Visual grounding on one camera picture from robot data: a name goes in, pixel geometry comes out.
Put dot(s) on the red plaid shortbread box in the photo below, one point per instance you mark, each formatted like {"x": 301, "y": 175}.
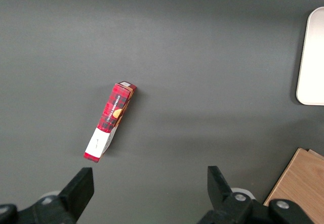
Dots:
{"x": 111, "y": 117}

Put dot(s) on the beige rectangular tray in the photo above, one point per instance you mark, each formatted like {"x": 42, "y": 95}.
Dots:
{"x": 312, "y": 62}

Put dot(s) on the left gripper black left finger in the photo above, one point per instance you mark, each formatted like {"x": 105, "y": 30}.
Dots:
{"x": 73, "y": 193}

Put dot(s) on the wooden two-drawer cabinet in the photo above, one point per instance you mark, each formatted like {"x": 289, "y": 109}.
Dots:
{"x": 301, "y": 178}

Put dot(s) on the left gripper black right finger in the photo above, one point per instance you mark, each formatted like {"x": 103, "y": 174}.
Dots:
{"x": 220, "y": 191}

